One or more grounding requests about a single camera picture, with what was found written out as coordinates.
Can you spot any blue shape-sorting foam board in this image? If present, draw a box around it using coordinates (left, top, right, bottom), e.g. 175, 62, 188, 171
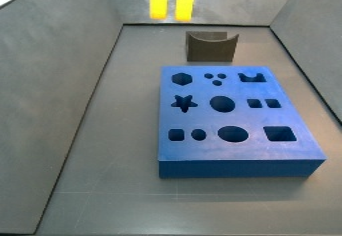
158, 66, 326, 178

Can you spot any black curved holder stand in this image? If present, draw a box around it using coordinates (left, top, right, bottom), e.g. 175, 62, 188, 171
186, 31, 239, 62

